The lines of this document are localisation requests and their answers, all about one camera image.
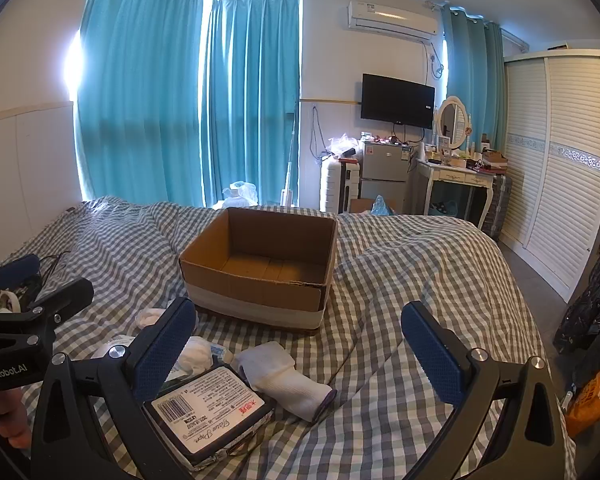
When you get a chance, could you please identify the large white sock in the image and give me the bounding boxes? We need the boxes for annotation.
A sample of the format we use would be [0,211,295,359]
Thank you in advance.
[235,341,337,422]

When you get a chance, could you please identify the wide teal curtain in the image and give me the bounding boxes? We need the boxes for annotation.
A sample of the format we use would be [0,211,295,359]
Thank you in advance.
[75,0,206,206]

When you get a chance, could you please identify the person's left hand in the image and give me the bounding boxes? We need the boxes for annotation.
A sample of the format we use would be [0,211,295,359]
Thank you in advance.
[0,389,32,449]

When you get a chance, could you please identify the crumpled plastic bags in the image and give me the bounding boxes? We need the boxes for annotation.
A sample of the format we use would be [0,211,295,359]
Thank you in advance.
[325,133,363,158]

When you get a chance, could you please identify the white dressing table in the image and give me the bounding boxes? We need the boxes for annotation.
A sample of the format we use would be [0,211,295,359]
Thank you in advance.
[415,157,496,231]

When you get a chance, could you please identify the oval white mirror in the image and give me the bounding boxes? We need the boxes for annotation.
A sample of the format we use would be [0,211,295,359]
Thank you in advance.
[437,96,468,151]

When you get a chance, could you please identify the clear plastic bag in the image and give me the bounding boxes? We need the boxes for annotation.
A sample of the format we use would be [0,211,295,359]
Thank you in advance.
[223,181,257,207]

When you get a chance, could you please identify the white suitcase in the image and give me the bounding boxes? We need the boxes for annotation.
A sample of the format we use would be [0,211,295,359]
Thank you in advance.
[320,157,362,214]

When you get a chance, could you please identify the white mop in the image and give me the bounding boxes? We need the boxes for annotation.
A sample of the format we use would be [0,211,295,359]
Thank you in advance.
[280,102,301,206]

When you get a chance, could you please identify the brown cardboard box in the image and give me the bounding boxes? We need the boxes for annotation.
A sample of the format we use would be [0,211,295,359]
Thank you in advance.
[179,206,339,333]

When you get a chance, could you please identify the grey checked blanket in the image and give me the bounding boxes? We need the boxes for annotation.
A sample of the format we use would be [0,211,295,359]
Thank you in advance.
[0,195,578,480]

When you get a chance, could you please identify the cord hanging on wall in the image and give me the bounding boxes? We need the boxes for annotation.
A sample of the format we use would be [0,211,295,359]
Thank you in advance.
[310,104,321,161]

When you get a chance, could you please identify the white tape roll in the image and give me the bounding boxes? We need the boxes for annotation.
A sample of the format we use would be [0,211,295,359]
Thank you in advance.
[0,287,23,313]

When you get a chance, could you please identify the tissue pack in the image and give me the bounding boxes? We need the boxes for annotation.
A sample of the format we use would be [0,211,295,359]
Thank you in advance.
[142,366,276,471]

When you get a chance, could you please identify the short teal curtain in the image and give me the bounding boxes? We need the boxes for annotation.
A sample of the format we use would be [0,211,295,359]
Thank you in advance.
[440,7,506,156]

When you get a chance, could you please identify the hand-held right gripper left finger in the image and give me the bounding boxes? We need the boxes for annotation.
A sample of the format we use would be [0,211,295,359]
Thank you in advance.
[30,296,198,480]

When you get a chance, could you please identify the small grey fridge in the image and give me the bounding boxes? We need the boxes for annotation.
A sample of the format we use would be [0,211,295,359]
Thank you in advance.
[360,140,411,213]

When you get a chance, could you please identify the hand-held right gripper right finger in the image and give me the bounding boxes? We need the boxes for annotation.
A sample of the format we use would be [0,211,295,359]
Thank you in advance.
[400,301,571,480]

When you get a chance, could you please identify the black cable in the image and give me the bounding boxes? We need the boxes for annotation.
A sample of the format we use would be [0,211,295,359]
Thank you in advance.
[37,251,73,281]

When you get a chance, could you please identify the narrow teal curtain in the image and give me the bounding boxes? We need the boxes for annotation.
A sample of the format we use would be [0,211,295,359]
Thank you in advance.
[200,0,301,208]

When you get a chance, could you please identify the dark floral cloth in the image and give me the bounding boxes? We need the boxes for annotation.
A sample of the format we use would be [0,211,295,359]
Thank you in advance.
[552,232,600,356]

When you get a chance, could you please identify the black wall television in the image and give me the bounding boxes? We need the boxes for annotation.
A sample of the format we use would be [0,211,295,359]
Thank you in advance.
[360,73,436,130]

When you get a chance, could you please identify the orange plastic bag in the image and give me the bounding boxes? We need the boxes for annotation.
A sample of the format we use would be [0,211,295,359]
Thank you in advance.
[565,366,600,436]

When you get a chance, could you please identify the small white sock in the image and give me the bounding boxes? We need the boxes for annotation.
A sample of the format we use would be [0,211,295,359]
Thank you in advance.
[136,307,168,330]

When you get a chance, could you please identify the white slatted wardrobe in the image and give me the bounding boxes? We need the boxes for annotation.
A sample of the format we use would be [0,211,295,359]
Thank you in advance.
[500,49,600,303]

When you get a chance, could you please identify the silver suitcase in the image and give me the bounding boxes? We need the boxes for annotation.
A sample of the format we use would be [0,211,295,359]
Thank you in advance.
[482,172,512,238]

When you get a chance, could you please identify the blue plastic bag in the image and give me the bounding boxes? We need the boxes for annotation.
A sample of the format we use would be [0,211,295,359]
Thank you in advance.
[370,194,397,216]

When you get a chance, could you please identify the white air conditioner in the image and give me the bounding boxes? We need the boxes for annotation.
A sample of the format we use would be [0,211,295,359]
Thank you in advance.
[347,0,440,41]

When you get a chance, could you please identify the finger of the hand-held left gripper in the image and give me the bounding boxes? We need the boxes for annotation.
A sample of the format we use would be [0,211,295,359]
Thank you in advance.
[0,254,42,311]
[10,277,95,332]

